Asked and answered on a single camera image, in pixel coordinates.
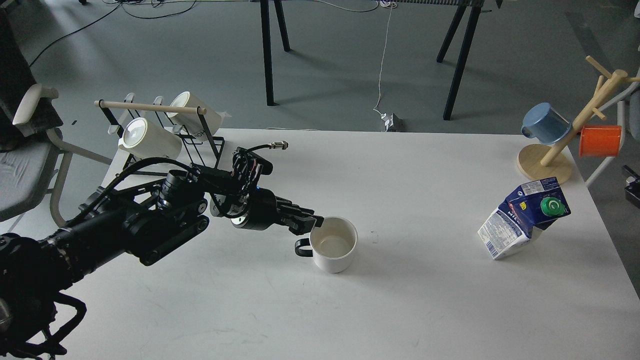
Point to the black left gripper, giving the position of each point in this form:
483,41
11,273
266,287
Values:
264,208

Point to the white mug black handle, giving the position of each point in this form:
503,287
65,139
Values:
332,245

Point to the blue white milk carton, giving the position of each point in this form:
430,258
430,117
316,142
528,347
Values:
522,217

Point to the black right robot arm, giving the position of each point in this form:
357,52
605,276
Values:
632,189

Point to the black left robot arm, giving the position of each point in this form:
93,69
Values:
149,210

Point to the white mug rear on rack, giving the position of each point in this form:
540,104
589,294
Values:
192,122

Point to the white mug on rack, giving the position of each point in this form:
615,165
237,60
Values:
192,122
145,139

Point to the white mug front on rack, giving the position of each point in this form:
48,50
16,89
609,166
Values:
145,139

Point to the wooden mug tree stand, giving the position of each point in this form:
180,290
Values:
539,161

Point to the blue mug on tree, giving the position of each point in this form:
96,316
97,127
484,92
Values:
544,123

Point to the grey office chair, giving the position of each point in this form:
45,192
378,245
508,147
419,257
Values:
34,159

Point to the black table legs right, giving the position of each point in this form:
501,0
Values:
467,40

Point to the orange mug on tree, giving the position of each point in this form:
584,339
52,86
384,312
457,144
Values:
600,141

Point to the black wire mug rack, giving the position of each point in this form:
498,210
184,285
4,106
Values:
119,114

